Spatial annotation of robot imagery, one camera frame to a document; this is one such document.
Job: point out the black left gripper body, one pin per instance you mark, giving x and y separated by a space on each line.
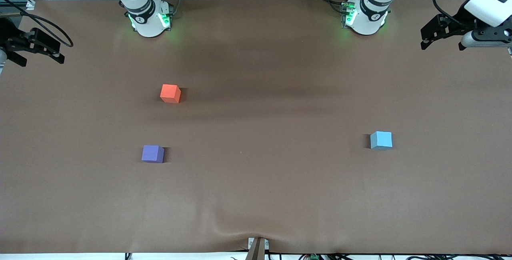
456 24

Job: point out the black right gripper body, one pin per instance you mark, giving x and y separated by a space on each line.
12 40

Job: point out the light blue block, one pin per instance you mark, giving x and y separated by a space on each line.
380 140

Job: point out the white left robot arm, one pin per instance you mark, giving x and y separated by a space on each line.
368 16

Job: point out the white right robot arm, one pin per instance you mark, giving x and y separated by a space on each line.
148 16

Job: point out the orange block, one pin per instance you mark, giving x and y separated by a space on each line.
170 93

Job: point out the purple block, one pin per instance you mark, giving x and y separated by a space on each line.
152 154

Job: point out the brown table mat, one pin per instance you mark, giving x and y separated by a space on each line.
280 192

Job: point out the white bracket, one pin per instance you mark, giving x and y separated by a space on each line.
266 245

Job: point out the brown post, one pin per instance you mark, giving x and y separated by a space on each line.
257 252

